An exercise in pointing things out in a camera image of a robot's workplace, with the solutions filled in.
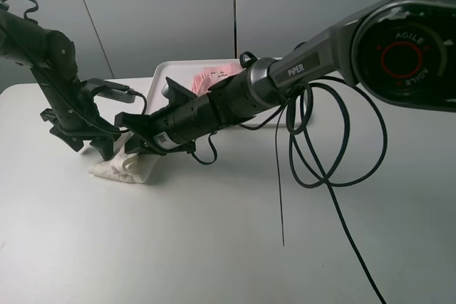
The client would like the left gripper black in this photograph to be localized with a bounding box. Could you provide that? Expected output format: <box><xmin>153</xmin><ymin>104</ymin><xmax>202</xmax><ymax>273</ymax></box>
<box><xmin>31</xmin><ymin>67</ymin><xmax>121</xmax><ymax>160</ymax></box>

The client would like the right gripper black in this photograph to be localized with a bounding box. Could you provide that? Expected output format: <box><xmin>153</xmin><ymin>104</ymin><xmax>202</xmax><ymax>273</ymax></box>
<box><xmin>115</xmin><ymin>95</ymin><xmax>214</xmax><ymax>155</ymax></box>

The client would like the cream white towel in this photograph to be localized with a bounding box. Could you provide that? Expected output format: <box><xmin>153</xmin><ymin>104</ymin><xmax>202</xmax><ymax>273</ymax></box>
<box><xmin>88</xmin><ymin>132</ymin><xmax>161</xmax><ymax>184</ymax></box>

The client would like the pink towel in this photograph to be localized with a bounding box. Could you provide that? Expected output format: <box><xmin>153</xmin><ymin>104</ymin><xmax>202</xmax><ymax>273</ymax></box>
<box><xmin>191</xmin><ymin>63</ymin><xmax>244</xmax><ymax>96</ymax></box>

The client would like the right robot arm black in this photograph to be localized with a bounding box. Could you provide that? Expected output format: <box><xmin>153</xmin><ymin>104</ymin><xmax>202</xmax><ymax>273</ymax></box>
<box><xmin>115</xmin><ymin>0</ymin><xmax>455</xmax><ymax>155</ymax></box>

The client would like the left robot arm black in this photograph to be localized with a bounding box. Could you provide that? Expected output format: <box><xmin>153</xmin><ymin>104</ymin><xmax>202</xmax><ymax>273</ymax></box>
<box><xmin>1</xmin><ymin>0</ymin><xmax>125</xmax><ymax>160</ymax></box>

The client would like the white rectangular plastic tray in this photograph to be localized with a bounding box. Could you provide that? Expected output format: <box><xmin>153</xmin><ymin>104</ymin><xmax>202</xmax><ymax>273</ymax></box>
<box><xmin>146</xmin><ymin>59</ymin><xmax>279</xmax><ymax>127</ymax></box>

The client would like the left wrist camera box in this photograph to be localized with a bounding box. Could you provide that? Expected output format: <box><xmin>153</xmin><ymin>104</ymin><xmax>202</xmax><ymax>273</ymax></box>
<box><xmin>82</xmin><ymin>78</ymin><xmax>139</xmax><ymax>103</ymax></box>

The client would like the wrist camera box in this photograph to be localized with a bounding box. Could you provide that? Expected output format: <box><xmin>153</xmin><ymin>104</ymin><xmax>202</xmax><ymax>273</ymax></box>
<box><xmin>161</xmin><ymin>77</ymin><xmax>197</xmax><ymax>108</ymax></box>
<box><xmin>82</xmin><ymin>78</ymin><xmax>139</xmax><ymax>103</ymax></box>

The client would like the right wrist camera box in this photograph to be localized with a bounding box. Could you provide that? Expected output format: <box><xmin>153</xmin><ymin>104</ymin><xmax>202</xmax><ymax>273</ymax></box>
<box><xmin>161</xmin><ymin>77</ymin><xmax>197</xmax><ymax>108</ymax></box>

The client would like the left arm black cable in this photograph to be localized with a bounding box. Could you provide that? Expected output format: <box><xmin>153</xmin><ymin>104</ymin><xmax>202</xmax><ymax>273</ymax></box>
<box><xmin>21</xmin><ymin>22</ymin><xmax>147</xmax><ymax>134</ymax></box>

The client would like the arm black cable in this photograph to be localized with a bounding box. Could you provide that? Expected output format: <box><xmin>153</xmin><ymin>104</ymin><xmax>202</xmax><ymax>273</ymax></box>
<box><xmin>21</xmin><ymin>22</ymin><xmax>147</xmax><ymax>134</ymax></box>
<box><xmin>192</xmin><ymin>79</ymin><xmax>389</xmax><ymax>304</ymax></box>

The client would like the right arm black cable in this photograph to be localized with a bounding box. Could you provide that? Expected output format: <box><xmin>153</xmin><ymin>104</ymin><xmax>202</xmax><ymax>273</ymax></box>
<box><xmin>192</xmin><ymin>79</ymin><xmax>389</xmax><ymax>304</ymax></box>

